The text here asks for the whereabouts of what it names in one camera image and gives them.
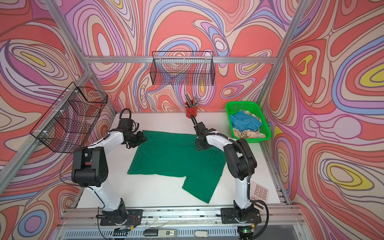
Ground black wire basket left wall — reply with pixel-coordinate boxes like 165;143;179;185
30;82;108;153

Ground teal blue t shirt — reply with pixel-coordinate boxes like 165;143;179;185
230;111;262;132

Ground black wire basket wall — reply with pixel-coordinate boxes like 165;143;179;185
30;82;108;153
150;51;216;86

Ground black wire basket back wall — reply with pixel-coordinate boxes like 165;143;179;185
150;51;216;86

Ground pink calculator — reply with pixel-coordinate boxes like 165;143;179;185
250;181;269;202

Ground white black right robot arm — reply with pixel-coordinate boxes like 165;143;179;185
190;115;269;226

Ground green t shirt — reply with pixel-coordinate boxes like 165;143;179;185
128;131;226;203

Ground red utensil cup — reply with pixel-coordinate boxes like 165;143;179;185
186;104;198;119

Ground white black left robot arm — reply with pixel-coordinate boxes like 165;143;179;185
71;108;147;226

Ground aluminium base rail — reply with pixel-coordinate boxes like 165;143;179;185
53;205;313;240

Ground beige patterned t shirt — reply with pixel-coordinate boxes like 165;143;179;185
233;128;266;139

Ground green plastic basket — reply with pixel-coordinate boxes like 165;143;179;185
225;101;272;143

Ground metal utensils in cup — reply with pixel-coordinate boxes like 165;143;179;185
185;93;201;108

